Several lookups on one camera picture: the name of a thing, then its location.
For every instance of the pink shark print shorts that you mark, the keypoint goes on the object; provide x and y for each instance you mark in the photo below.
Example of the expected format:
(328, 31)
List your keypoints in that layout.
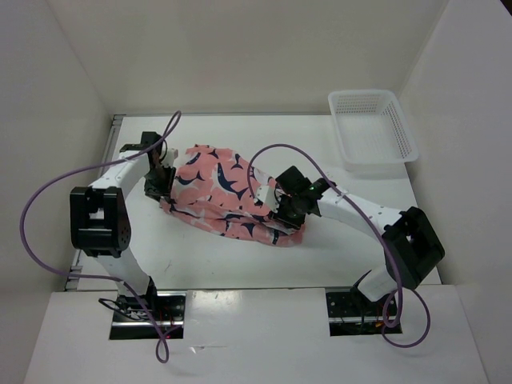
(212, 191)

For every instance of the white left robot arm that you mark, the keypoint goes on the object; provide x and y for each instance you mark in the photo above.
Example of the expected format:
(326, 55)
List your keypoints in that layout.
(116, 257)

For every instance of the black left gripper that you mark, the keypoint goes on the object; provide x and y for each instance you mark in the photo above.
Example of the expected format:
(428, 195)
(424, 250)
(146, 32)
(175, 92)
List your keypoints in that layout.
(163, 190)

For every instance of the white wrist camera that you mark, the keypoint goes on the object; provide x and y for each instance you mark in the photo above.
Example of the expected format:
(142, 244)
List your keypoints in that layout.
(269, 196)
(169, 157)

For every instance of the white perforated plastic basket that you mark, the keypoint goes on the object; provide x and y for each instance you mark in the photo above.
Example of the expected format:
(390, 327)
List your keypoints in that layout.
(372, 130)

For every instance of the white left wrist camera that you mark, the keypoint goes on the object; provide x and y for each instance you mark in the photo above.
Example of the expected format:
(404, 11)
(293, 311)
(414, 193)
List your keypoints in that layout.
(169, 157)

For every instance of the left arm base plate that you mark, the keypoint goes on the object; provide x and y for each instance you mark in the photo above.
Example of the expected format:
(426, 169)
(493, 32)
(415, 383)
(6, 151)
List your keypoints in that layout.
(133, 323)

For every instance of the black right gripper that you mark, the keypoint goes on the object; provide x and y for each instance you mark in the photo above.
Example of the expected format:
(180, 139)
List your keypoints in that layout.
(280, 217)

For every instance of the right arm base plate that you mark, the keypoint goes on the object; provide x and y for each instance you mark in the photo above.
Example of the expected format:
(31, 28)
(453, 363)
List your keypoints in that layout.
(349, 317)

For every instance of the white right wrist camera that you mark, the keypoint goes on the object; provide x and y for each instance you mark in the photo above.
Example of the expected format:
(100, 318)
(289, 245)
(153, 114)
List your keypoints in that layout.
(269, 196)

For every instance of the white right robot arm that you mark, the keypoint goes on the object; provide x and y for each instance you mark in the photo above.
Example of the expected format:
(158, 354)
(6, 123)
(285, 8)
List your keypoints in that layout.
(411, 247)

